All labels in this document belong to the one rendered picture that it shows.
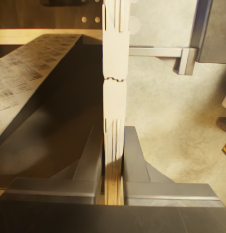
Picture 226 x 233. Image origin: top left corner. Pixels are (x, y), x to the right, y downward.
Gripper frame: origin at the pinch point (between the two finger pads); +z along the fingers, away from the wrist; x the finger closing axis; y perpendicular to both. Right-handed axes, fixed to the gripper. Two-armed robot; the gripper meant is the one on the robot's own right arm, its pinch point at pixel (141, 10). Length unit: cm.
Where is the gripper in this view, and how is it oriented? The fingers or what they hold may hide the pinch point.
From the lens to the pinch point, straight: 27.2
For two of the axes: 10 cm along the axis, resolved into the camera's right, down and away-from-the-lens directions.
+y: -0.3, 4.5, -8.9
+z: -10.0, -0.3, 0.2
